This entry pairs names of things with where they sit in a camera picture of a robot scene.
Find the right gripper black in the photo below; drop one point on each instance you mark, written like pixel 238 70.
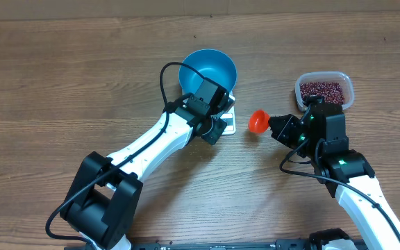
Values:
pixel 282 135

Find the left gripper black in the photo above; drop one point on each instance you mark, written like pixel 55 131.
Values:
pixel 214 137

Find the orange measuring scoop blue handle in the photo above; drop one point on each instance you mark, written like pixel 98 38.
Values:
pixel 259 122

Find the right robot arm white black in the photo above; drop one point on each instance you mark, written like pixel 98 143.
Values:
pixel 320 135

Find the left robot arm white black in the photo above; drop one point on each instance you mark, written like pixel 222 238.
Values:
pixel 104 194

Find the white digital kitchen scale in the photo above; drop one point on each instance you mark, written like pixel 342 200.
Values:
pixel 230 121

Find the blue bowl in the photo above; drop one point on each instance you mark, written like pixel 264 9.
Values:
pixel 211 63

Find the red beans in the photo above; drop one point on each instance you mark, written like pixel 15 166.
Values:
pixel 331 91

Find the clear plastic container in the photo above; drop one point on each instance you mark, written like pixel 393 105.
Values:
pixel 339 77

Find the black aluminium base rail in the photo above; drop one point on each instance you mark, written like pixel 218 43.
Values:
pixel 334 238

